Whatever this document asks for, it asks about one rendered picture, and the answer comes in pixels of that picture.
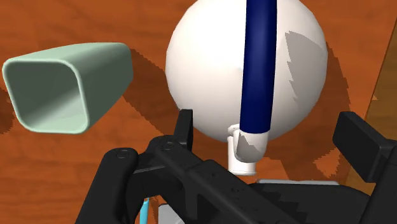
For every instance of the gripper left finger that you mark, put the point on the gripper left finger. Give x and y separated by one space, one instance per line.
173 169

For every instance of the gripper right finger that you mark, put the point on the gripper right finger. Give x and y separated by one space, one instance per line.
372 155

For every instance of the pale green square cup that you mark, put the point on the pale green square cup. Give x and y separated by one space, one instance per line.
46 93

